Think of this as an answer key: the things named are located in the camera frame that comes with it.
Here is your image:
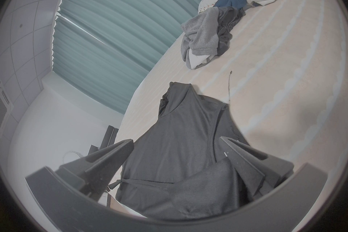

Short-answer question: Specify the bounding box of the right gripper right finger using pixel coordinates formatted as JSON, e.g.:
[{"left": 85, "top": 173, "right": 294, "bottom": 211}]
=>
[{"left": 220, "top": 136, "right": 295, "bottom": 201}]

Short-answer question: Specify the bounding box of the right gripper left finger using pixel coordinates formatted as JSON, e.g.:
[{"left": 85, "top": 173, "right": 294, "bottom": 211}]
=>
[{"left": 56, "top": 139, "right": 134, "bottom": 200}]

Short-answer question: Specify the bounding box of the black T-shirt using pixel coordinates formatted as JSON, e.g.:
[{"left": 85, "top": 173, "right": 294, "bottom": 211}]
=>
[{"left": 108, "top": 71, "right": 265, "bottom": 220}]

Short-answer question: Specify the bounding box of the bed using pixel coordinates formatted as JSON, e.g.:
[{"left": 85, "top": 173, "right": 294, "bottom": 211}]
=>
[{"left": 103, "top": 0, "right": 346, "bottom": 219}]

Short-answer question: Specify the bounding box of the pile of clothes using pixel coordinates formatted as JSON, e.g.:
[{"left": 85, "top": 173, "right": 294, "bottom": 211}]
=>
[{"left": 180, "top": 0, "right": 281, "bottom": 70}]

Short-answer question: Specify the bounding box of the black chest of drawers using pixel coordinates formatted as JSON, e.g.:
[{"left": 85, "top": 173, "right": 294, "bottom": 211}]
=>
[{"left": 101, "top": 125, "right": 119, "bottom": 149}]

